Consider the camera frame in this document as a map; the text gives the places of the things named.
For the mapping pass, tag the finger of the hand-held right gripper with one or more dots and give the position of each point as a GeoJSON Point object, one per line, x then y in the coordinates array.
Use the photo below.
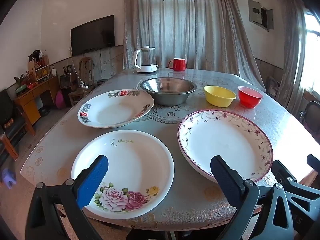
{"type": "Point", "coordinates": [282, 171]}
{"type": "Point", "coordinates": [313, 161]}

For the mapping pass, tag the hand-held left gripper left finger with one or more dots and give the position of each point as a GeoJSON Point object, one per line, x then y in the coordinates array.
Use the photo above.
{"type": "Point", "coordinates": [92, 180]}

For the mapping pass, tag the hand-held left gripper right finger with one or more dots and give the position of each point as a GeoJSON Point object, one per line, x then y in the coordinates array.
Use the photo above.
{"type": "Point", "coordinates": [225, 177]}

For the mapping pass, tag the white plate purple floral rim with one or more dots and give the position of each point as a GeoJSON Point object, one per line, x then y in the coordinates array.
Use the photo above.
{"type": "Point", "coordinates": [220, 140]}

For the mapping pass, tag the white plate with pink roses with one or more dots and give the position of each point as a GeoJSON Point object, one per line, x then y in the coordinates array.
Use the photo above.
{"type": "Point", "coordinates": [130, 160]}

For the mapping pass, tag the white plate with red characters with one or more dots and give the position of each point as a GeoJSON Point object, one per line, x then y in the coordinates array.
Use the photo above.
{"type": "Point", "coordinates": [112, 110]}

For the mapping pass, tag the yellow plastic bowl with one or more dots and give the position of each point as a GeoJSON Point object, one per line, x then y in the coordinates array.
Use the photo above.
{"type": "Point", "coordinates": [220, 97]}

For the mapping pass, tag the red plastic bowl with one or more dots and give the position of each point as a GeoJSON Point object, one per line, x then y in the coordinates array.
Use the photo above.
{"type": "Point", "coordinates": [250, 97]}

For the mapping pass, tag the stainless steel bowl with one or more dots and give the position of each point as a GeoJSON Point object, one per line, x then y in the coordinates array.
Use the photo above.
{"type": "Point", "coordinates": [167, 90]}

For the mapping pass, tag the black round-back chair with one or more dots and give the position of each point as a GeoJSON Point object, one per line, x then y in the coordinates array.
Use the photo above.
{"type": "Point", "coordinates": [311, 110]}

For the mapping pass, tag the purple plastic stool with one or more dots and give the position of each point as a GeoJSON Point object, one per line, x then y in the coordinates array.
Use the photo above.
{"type": "Point", "coordinates": [7, 177]}

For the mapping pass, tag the grey bundled bag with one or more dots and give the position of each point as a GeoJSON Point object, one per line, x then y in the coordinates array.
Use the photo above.
{"type": "Point", "coordinates": [273, 86]}

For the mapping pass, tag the pink bag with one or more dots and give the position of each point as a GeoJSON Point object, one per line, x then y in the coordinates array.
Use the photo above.
{"type": "Point", "coordinates": [60, 100]}

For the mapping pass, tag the white power strip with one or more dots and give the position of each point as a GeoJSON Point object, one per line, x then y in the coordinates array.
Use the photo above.
{"type": "Point", "coordinates": [84, 85]}

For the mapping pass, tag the wooden cabinet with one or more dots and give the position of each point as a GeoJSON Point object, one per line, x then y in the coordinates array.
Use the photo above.
{"type": "Point", "coordinates": [27, 102]}

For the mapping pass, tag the black speaker box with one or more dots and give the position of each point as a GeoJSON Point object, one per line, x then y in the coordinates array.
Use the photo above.
{"type": "Point", "coordinates": [65, 81]}

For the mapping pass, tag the window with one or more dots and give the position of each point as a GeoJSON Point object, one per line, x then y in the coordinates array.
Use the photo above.
{"type": "Point", "coordinates": [312, 55]}

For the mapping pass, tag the narrow grey window curtain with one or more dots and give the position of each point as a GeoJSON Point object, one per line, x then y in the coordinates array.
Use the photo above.
{"type": "Point", "coordinates": [290, 55]}

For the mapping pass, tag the black sofa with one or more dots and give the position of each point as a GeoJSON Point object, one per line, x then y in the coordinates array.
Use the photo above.
{"type": "Point", "coordinates": [7, 110]}

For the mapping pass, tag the wooden chair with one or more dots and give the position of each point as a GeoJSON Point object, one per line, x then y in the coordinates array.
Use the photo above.
{"type": "Point", "coordinates": [85, 66]}

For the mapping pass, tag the potted plant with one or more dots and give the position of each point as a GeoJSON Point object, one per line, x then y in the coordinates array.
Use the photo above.
{"type": "Point", "coordinates": [21, 85]}

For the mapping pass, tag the red mug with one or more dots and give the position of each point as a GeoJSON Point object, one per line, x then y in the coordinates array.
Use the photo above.
{"type": "Point", "coordinates": [178, 65]}

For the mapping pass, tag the white glass electric kettle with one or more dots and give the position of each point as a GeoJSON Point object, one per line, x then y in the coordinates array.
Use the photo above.
{"type": "Point", "coordinates": [147, 67]}

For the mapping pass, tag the wooden shelf box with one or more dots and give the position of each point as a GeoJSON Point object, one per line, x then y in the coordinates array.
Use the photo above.
{"type": "Point", "coordinates": [37, 67]}

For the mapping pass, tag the grey electrical panel box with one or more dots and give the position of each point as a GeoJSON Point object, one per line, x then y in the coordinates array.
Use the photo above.
{"type": "Point", "coordinates": [253, 12]}

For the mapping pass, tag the wide grey curtain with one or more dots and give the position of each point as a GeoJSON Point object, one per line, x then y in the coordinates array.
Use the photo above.
{"type": "Point", "coordinates": [187, 17]}

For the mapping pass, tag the black wall television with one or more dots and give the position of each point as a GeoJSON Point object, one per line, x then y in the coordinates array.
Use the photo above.
{"type": "Point", "coordinates": [92, 36]}

